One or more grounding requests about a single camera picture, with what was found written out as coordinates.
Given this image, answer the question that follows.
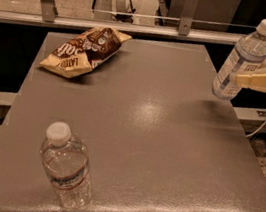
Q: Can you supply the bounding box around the blue label plastic water bottle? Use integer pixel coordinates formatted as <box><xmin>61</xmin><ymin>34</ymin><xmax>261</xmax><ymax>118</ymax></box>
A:
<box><xmin>212</xmin><ymin>19</ymin><xmax>266</xmax><ymax>100</ymax></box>

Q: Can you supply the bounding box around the metal railing bracket right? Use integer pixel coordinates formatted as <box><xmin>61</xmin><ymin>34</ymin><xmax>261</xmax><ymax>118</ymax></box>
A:
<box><xmin>178</xmin><ymin>0</ymin><xmax>199</xmax><ymax>36</ymax></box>

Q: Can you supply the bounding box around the grey horizontal metal rail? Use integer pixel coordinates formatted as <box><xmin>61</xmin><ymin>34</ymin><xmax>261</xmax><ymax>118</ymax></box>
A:
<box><xmin>0</xmin><ymin>10</ymin><xmax>242</xmax><ymax>45</ymax></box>

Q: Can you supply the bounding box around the brown chip bag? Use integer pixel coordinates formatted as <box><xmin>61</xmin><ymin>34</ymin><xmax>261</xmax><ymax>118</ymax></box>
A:
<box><xmin>40</xmin><ymin>27</ymin><xmax>131</xmax><ymax>78</ymax></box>

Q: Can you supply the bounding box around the clear plastic water bottle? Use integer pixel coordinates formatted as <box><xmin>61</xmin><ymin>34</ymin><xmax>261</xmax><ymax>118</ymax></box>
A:
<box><xmin>40</xmin><ymin>121</ymin><xmax>92</xmax><ymax>209</ymax></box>

